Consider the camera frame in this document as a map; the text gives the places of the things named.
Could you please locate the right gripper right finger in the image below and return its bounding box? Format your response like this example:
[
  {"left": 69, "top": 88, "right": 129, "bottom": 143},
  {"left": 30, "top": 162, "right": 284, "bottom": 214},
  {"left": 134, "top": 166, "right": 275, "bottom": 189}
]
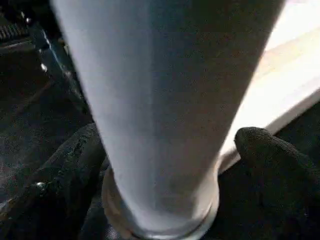
[{"left": 202, "top": 126, "right": 320, "bottom": 240}]

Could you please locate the glossy black mat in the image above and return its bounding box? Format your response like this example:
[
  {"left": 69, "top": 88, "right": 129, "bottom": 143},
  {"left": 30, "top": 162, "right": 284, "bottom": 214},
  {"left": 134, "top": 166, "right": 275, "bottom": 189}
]
[{"left": 0, "top": 0, "right": 320, "bottom": 240}]

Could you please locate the white plastic table leg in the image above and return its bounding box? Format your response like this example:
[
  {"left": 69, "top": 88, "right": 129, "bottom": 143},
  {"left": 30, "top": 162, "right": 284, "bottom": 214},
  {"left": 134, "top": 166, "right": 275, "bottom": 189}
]
[{"left": 49, "top": 0, "right": 286, "bottom": 240}]

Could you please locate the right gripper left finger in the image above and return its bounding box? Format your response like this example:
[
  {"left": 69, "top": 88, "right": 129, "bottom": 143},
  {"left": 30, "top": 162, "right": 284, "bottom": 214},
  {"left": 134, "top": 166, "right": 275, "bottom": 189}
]
[{"left": 0, "top": 123, "right": 108, "bottom": 240}]

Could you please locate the white plastic table top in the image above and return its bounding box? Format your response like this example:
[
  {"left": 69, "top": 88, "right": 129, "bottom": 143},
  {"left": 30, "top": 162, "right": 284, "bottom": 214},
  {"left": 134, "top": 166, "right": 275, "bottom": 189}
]
[{"left": 217, "top": 0, "right": 320, "bottom": 175}]

